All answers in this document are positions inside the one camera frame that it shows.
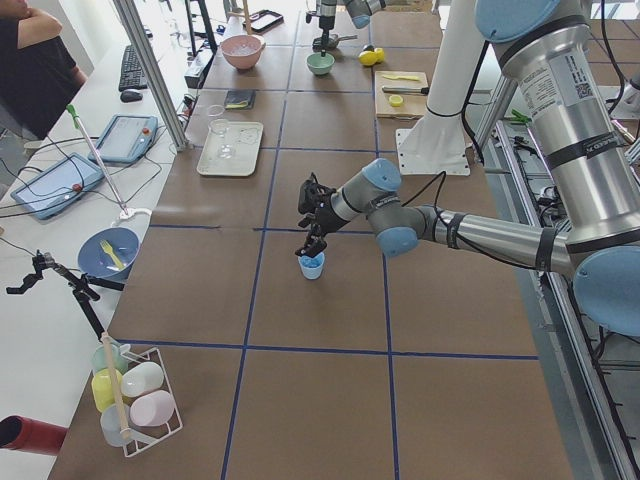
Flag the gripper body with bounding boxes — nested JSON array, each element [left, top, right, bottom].
[[319, 15, 335, 41], [298, 173, 340, 235]]

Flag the light blue cup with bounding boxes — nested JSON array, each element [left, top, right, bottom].
[[298, 252, 325, 280]]

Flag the green bowl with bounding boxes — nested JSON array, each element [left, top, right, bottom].
[[306, 52, 335, 76]]

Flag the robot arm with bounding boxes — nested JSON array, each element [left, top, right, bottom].
[[305, 0, 387, 53], [298, 1, 639, 336]]

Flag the metal ice scoop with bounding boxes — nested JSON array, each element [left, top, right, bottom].
[[312, 34, 358, 51]]

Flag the pink bowl with ice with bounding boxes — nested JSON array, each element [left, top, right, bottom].
[[220, 35, 266, 70]]

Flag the blue bowl with fork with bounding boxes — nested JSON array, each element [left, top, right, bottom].
[[77, 227, 140, 283]]

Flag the whole yellow lemon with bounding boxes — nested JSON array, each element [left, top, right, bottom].
[[358, 50, 380, 67]]

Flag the lemon half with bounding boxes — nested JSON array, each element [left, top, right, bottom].
[[388, 94, 404, 107]]

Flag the cream bear tray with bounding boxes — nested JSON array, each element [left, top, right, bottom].
[[196, 121, 264, 177]]

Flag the yellow plastic knife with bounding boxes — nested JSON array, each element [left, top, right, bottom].
[[381, 74, 422, 82]]

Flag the grey folded cloth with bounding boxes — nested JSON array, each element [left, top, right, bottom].
[[224, 89, 256, 110]]

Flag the wine glass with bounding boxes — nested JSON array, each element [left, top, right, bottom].
[[209, 118, 235, 159]]

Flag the wooden cutting board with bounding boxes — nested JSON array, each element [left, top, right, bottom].
[[374, 71, 429, 119]]

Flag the black keyboard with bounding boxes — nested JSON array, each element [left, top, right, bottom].
[[118, 45, 148, 92]]

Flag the far teach pendant tablet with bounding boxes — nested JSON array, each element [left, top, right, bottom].
[[95, 114, 159, 165]]

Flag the teach pendant tablet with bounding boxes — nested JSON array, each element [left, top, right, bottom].
[[95, 114, 159, 165], [10, 153, 104, 220]]

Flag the computer mouse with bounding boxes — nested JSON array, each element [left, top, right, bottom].
[[120, 89, 143, 103]]

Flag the white cup in rack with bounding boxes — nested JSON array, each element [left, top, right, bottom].
[[120, 361, 164, 398]]

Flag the pink cup in rack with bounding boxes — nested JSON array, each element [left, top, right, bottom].
[[130, 390, 176, 427]]

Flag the yellow cup in rack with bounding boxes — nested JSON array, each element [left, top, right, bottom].
[[91, 368, 115, 413]]

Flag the near teach pendant tablet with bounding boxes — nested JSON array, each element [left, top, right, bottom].
[[10, 153, 104, 220]]

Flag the seated person black shirt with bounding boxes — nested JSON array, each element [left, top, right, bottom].
[[1, 1, 87, 140]]

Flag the red cylinder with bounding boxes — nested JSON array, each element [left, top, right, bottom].
[[1, 415, 68, 456]]

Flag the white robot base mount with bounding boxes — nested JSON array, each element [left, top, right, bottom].
[[397, 0, 485, 176]]

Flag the aluminium frame post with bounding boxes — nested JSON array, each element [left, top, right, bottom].
[[114, 0, 189, 152]]

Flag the white wire cup rack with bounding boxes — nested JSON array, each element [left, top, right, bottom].
[[90, 333, 183, 458]]

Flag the black camera tripod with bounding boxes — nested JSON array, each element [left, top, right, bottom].
[[6, 251, 124, 339]]

